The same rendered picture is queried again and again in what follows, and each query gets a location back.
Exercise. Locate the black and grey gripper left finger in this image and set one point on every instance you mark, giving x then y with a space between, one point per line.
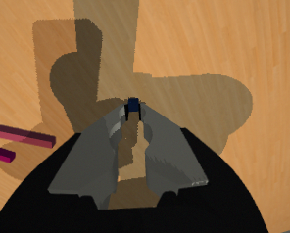
85 165

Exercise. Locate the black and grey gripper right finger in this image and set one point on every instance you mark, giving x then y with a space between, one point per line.
178 161

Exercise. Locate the dark pink long rod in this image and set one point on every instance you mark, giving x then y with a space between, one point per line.
29 137

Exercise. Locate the magenta rectangular block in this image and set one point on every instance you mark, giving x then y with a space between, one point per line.
6 155

